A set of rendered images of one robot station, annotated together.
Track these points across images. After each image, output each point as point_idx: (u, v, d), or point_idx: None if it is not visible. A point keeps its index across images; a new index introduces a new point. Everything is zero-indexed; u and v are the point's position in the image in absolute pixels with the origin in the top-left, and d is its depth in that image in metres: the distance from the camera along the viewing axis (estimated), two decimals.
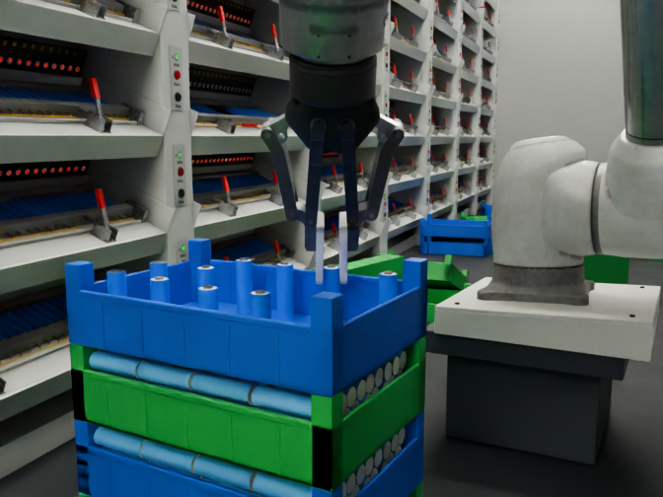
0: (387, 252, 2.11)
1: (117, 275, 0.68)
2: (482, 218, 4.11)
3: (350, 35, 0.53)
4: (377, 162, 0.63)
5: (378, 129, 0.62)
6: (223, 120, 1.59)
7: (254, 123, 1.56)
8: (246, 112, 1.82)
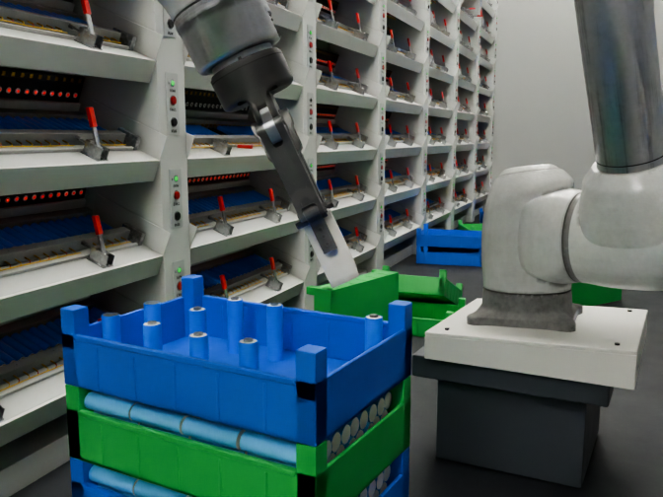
0: (382, 266, 2.14)
1: (111, 319, 0.70)
2: (479, 226, 4.13)
3: (272, 19, 0.67)
4: None
5: None
6: (219, 141, 1.61)
7: (249, 145, 1.58)
8: (242, 131, 1.85)
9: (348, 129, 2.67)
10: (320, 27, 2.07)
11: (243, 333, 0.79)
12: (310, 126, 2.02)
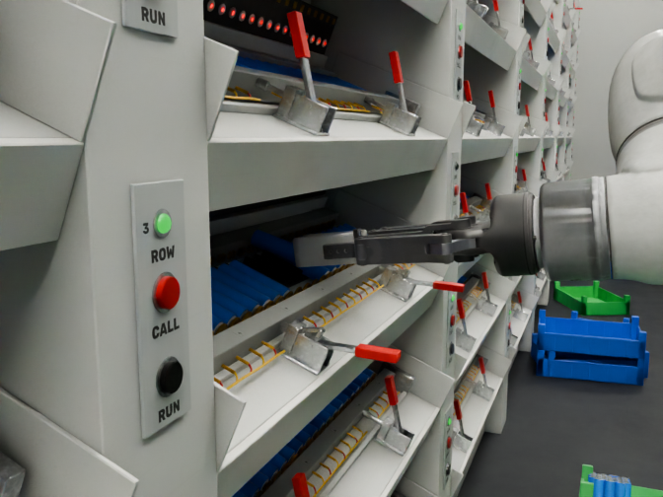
0: (580, 485, 1.09)
1: None
2: (583, 289, 3.09)
3: None
4: None
5: None
6: (300, 332, 0.57)
7: (394, 353, 0.54)
8: None
9: (460, 187, 1.63)
10: (467, 16, 1.02)
11: None
12: None
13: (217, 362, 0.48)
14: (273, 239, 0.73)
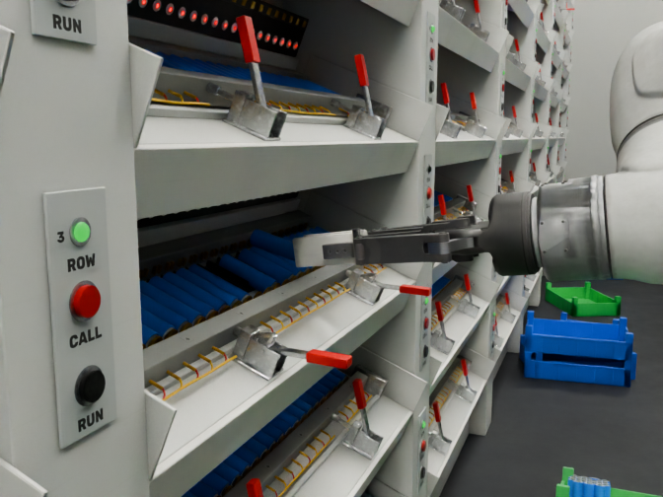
0: (556, 488, 1.09)
1: None
2: (574, 290, 3.09)
3: (563, 181, 0.59)
4: (415, 237, 0.62)
5: (449, 240, 0.61)
6: (253, 337, 0.56)
7: (343, 359, 0.53)
8: None
9: (444, 189, 1.62)
10: (441, 18, 1.02)
11: (274, 235, 0.72)
12: (426, 223, 0.98)
13: (161, 368, 0.48)
14: (234, 265, 0.71)
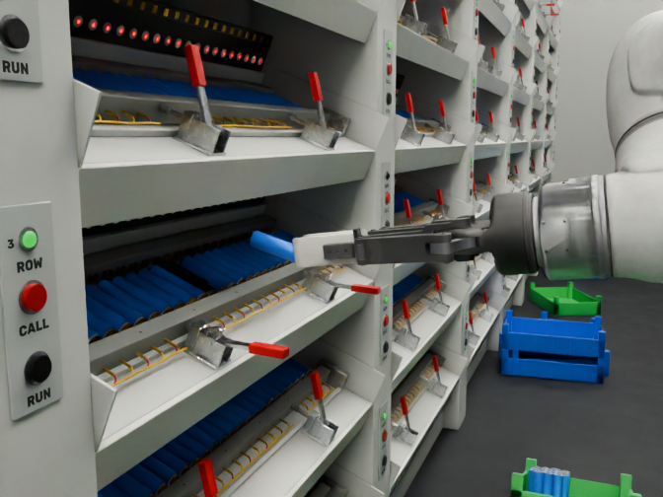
0: (511, 476, 1.16)
1: None
2: (557, 290, 3.15)
3: (564, 181, 0.59)
4: (417, 237, 0.62)
5: (451, 240, 0.61)
6: (202, 331, 0.63)
7: (281, 350, 0.60)
8: (255, 257, 0.86)
9: (417, 192, 1.69)
10: (401, 34, 1.08)
11: (210, 262, 0.79)
12: (385, 226, 1.04)
13: (113, 357, 0.54)
14: (194, 266, 0.77)
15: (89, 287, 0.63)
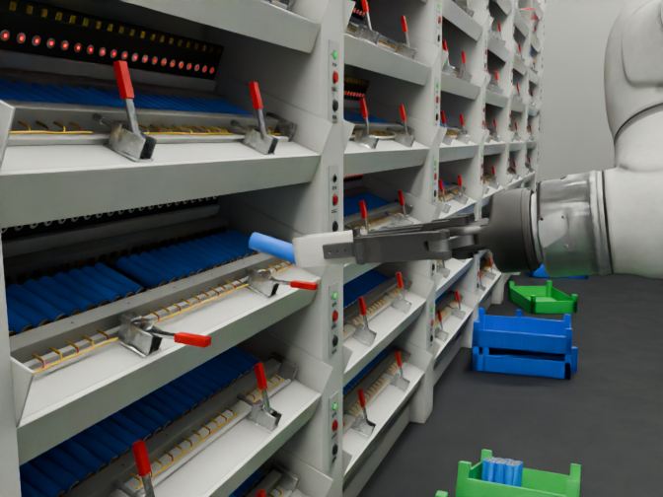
0: (458, 464, 1.21)
1: None
2: (537, 289, 3.21)
3: (562, 177, 0.59)
4: (415, 235, 0.62)
5: (449, 237, 0.61)
6: (133, 322, 0.69)
7: (202, 339, 0.66)
8: (200, 255, 0.92)
9: (384, 193, 1.75)
10: (349, 43, 1.14)
11: (154, 260, 0.85)
12: (332, 226, 1.10)
13: (43, 344, 0.60)
14: (139, 263, 0.83)
15: (30, 282, 0.69)
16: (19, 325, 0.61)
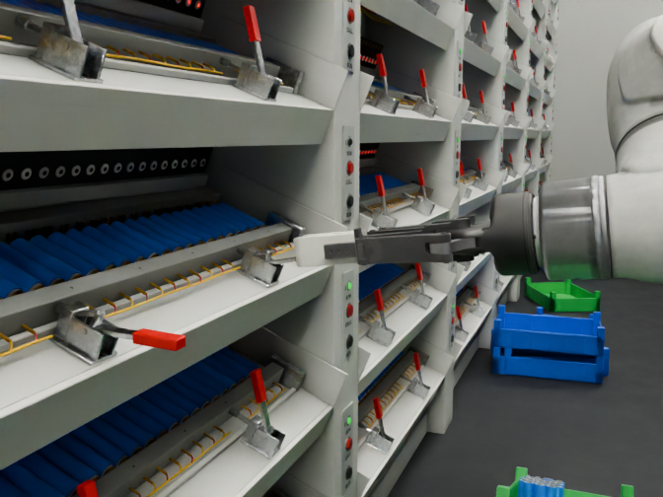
0: (496, 490, 1.01)
1: None
2: (554, 285, 3.01)
3: None
4: None
5: None
6: (77, 316, 0.48)
7: (173, 339, 0.45)
8: (179, 231, 0.72)
9: (399, 175, 1.54)
10: None
11: (115, 235, 0.65)
12: (347, 200, 0.90)
13: None
14: (95, 238, 0.63)
15: None
16: None
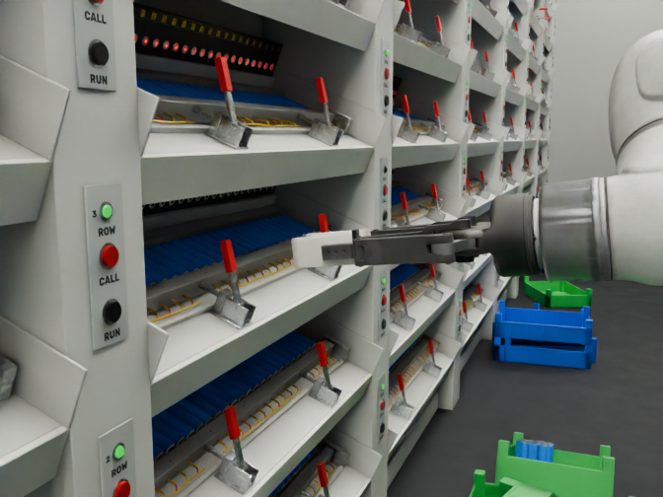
0: (498, 443, 1.27)
1: None
2: (551, 283, 3.27)
3: None
4: None
5: None
6: (212, 294, 0.75)
7: (219, 244, 0.74)
8: (258, 236, 0.99)
9: (414, 187, 1.81)
10: (397, 42, 1.20)
11: (220, 239, 0.92)
12: (383, 215, 1.16)
13: None
14: (207, 241, 0.90)
15: None
16: None
